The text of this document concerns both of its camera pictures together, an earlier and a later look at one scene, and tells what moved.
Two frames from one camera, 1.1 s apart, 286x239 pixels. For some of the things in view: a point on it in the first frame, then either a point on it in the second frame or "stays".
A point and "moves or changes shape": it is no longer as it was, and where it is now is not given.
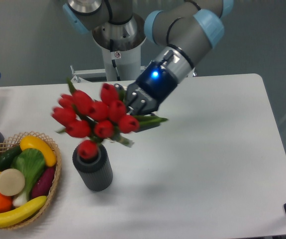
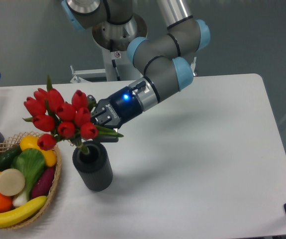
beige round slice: (10, 182) stays
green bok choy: (32, 163) stays
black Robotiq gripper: (143, 96) → (114, 111)
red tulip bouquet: (106, 118) moves or changes shape
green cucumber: (2, 161) stays
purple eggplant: (43, 182) stays
